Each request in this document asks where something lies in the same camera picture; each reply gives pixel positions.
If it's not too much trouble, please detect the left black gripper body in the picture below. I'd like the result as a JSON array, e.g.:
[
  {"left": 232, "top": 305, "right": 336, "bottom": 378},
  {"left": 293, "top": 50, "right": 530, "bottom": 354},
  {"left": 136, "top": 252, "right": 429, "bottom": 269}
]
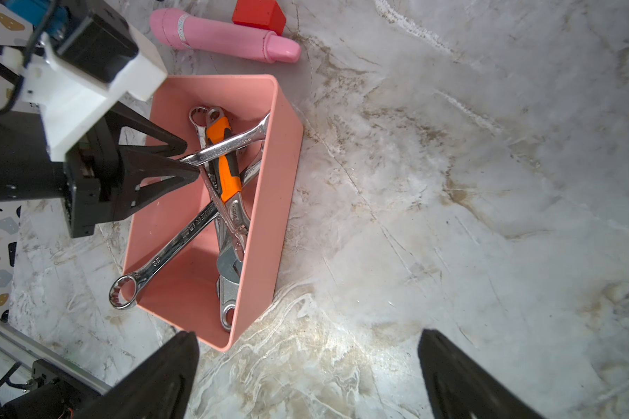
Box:
[{"left": 0, "top": 112, "right": 121, "bottom": 237}]

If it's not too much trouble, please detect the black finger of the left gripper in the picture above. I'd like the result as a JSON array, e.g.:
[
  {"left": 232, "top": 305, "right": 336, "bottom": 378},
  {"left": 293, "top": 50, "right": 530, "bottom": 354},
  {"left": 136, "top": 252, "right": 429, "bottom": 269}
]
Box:
[
  {"left": 117, "top": 148, "right": 199, "bottom": 220},
  {"left": 104, "top": 102, "right": 188, "bottom": 157}
]

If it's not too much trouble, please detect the orange handled adjustable wrench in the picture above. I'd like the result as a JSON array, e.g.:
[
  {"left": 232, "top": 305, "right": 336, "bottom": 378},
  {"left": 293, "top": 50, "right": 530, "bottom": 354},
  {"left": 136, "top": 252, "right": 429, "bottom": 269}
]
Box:
[{"left": 205, "top": 106, "right": 248, "bottom": 235}]

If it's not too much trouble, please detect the large silver combination wrench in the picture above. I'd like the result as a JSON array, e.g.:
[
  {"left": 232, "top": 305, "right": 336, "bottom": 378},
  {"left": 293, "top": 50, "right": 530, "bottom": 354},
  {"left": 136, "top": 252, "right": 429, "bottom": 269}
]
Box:
[{"left": 108, "top": 156, "right": 263, "bottom": 311}]

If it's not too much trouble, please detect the small silver combination wrench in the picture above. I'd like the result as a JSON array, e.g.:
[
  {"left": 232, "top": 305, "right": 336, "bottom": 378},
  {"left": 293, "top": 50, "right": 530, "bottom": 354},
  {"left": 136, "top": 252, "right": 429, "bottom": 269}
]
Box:
[{"left": 180, "top": 113, "right": 271, "bottom": 167}]

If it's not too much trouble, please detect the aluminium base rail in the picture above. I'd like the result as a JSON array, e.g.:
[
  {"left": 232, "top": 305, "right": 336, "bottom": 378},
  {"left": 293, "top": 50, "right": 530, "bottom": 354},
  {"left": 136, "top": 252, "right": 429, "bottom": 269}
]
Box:
[{"left": 0, "top": 319, "right": 110, "bottom": 418}]

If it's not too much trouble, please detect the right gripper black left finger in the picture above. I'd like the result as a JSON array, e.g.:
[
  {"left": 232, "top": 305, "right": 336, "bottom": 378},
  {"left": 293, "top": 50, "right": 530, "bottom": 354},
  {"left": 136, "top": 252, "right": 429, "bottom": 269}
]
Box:
[{"left": 73, "top": 331, "right": 199, "bottom": 418}]

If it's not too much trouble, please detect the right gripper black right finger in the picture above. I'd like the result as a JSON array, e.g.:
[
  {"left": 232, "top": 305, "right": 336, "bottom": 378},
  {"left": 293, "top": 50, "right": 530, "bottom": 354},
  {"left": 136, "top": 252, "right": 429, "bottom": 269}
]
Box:
[{"left": 418, "top": 329, "right": 542, "bottom": 419}]

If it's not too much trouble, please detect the silver adjustable wrench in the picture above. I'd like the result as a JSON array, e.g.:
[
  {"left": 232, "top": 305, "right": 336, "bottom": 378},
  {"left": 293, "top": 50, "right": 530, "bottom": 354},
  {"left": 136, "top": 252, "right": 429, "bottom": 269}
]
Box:
[{"left": 217, "top": 209, "right": 247, "bottom": 332}]

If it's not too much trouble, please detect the pink plastic storage box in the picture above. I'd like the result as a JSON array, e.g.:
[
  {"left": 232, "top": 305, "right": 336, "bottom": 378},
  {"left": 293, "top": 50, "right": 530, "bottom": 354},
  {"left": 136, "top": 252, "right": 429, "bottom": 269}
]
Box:
[{"left": 109, "top": 75, "right": 303, "bottom": 352}]

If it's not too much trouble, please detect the pink cylindrical flashlight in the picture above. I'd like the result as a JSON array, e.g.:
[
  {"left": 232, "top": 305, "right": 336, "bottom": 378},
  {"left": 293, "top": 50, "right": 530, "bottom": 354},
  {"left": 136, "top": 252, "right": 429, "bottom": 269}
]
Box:
[{"left": 150, "top": 9, "right": 302, "bottom": 64}]

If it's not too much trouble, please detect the small red block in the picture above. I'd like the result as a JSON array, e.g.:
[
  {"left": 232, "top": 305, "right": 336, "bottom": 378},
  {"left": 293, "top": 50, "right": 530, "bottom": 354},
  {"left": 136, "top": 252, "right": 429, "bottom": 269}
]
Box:
[{"left": 232, "top": 0, "right": 287, "bottom": 36}]

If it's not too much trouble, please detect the medium silver combination wrench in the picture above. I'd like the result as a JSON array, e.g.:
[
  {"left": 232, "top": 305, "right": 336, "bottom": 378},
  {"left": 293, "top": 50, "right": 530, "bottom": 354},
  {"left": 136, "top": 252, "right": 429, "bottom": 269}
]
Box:
[{"left": 189, "top": 106, "right": 222, "bottom": 197}]

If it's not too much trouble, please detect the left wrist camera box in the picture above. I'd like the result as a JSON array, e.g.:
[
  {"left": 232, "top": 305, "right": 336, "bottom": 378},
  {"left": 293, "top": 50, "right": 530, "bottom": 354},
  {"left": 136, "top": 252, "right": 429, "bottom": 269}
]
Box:
[{"left": 5, "top": 1, "right": 168, "bottom": 162}]

